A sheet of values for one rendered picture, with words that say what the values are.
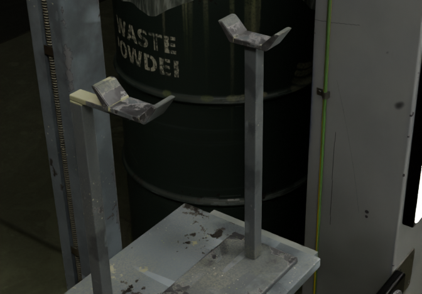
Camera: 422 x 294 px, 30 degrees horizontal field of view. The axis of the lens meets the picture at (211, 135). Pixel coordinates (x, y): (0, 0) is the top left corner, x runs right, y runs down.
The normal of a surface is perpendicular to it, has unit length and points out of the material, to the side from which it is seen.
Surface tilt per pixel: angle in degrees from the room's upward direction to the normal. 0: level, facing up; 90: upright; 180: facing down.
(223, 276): 0
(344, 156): 90
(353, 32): 90
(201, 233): 0
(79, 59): 90
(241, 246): 0
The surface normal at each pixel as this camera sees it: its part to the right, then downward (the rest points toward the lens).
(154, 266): -0.02, -0.87
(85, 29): 0.80, 0.28
